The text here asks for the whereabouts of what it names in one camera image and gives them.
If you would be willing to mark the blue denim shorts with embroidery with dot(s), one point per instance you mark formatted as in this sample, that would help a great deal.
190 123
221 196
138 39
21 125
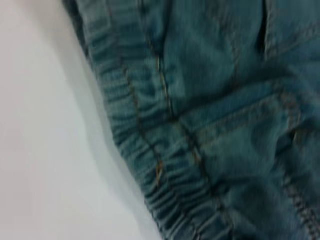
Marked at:
212 125

